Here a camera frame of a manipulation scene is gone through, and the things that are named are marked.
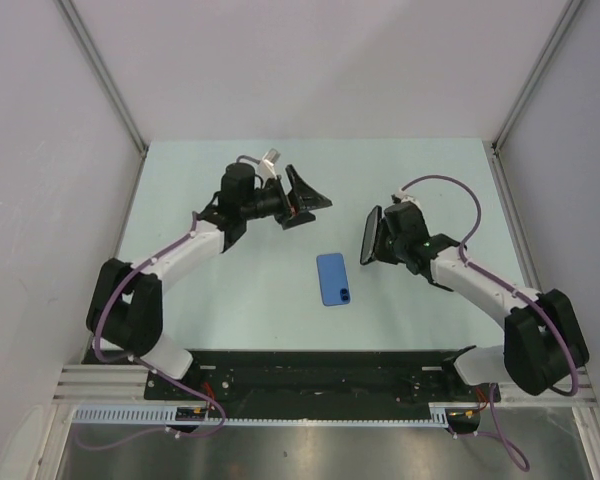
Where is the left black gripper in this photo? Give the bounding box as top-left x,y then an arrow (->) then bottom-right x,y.
241,167 -> 331,231

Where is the black cased phone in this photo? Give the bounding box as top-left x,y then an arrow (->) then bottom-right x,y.
359,205 -> 382,266

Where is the blue phone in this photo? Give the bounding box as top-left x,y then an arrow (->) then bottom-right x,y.
316,253 -> 351,307

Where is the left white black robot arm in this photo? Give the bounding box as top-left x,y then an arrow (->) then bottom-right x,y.
86,160 -> 332,400

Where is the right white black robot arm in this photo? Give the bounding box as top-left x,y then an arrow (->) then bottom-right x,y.
360,201 -> 590,401

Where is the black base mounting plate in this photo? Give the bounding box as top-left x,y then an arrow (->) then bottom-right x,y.
81,348 -> 502,422

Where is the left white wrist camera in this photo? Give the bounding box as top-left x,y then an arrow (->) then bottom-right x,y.
257,148 -> 280,181

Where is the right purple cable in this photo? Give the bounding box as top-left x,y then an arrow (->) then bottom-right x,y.
399,173 -> 581,474

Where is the aluminium front rail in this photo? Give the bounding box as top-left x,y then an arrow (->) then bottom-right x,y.
52,365 -> 598,408

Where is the right aluminium frame post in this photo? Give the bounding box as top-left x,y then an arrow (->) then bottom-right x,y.
491,0 -> 589,151

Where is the aluminium frame post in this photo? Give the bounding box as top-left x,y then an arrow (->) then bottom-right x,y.
54,0 -> 148,157
491,0 -> 589,151

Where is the white slotted cable duct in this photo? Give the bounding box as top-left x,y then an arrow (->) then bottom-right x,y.
72,402 -> 481,427

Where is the left aluminium frame post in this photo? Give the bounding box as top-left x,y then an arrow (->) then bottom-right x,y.
54,0 -> 148,157

